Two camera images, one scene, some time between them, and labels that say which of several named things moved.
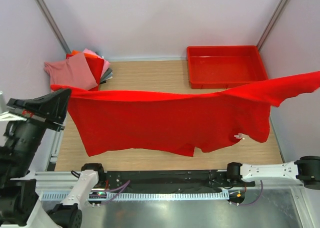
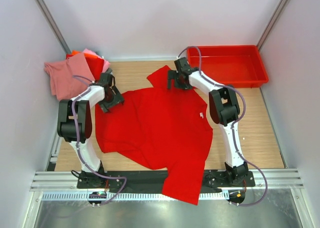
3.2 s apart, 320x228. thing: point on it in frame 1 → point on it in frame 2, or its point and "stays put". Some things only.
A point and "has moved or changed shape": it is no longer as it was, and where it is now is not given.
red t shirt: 179,122 has moved or changed shape
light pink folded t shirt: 106,65 stays put
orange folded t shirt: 75,52 stays put
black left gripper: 42,110 → 117,99
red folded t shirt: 96,64 stays put
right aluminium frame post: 275,19 stays put
